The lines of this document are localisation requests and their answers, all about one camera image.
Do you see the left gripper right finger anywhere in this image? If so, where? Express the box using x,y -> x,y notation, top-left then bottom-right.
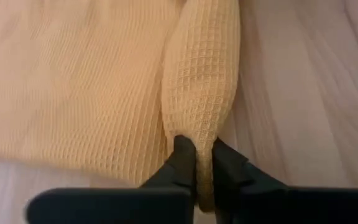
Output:
211,138 -> 358,224

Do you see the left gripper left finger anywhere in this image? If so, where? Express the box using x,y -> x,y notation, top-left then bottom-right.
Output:
25,134 -> 198,224

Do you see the orange waffle towel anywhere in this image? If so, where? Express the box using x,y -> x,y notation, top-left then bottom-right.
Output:
0,0 -> 242,214

